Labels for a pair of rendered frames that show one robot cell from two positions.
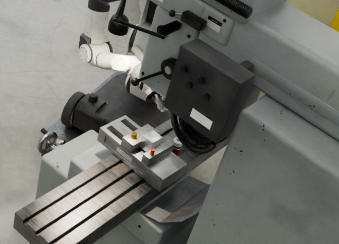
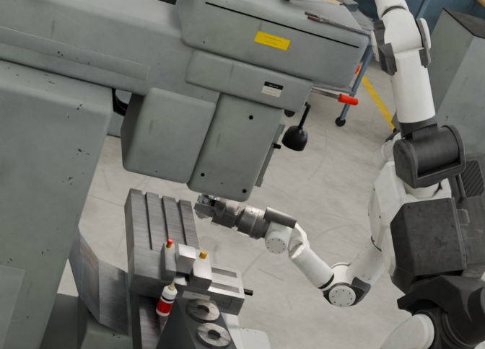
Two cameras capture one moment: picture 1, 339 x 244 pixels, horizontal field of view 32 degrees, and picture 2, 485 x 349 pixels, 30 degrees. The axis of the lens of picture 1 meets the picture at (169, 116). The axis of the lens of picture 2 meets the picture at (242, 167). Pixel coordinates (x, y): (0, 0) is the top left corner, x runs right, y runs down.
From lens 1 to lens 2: 3.79 m
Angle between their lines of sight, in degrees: 104
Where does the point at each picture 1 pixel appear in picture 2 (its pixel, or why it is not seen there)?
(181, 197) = (107, 296)
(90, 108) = not seen: outside the picture
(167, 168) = (143, 258)
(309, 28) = (129, 5)
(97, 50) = (338, 270)
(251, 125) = not seen: hidden behind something
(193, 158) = (142, 321)
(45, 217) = (170, 205)
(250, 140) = not seen: hidden behind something
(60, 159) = (250, 336)
